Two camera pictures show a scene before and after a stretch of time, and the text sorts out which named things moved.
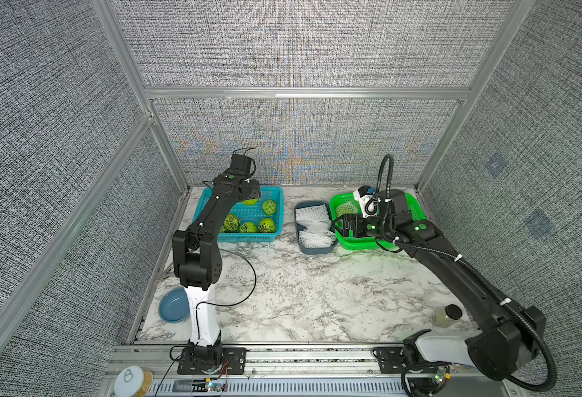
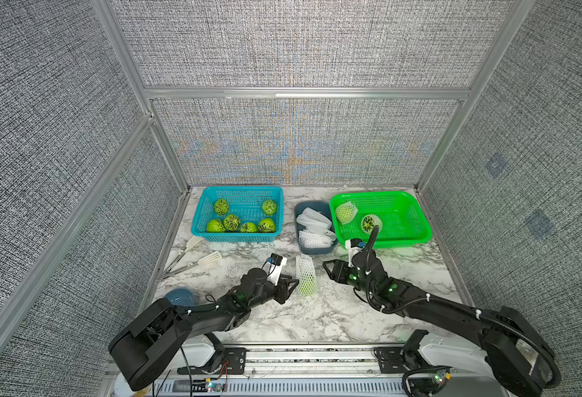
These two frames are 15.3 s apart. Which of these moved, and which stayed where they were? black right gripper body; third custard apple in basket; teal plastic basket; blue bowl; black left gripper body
Moved: black left gripper body; black right gripper body
Stayed: teal plastic basket; blue bowl; third custard apple in basket
